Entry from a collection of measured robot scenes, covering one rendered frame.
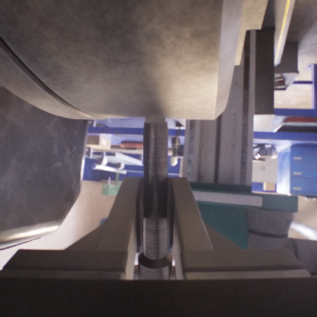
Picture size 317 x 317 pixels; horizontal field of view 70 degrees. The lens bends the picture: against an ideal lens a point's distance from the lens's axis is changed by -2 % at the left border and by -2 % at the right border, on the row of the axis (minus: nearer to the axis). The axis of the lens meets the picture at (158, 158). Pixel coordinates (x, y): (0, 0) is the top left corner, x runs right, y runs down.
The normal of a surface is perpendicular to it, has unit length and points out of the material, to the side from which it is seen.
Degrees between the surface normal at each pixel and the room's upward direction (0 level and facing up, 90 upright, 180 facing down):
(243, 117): 90
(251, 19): 11
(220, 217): 90
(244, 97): 90
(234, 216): 90
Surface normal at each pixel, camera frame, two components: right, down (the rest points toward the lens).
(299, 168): -0.21, -0.12
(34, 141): 0.98, 0.05
